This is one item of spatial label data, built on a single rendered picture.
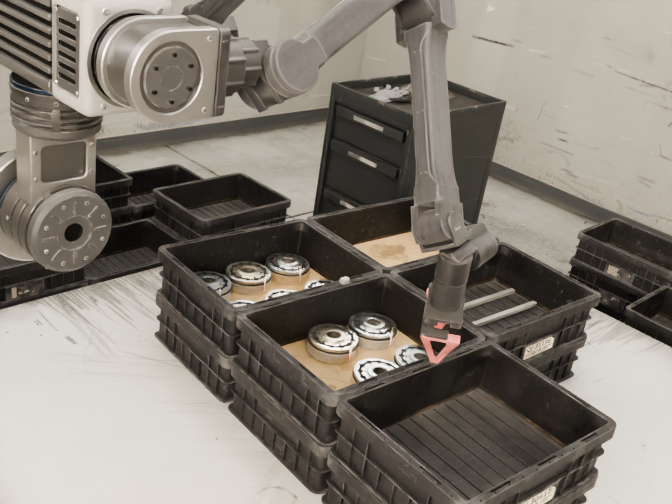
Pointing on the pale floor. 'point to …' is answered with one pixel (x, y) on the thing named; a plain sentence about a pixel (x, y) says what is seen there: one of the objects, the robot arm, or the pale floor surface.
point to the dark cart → (400, 146)
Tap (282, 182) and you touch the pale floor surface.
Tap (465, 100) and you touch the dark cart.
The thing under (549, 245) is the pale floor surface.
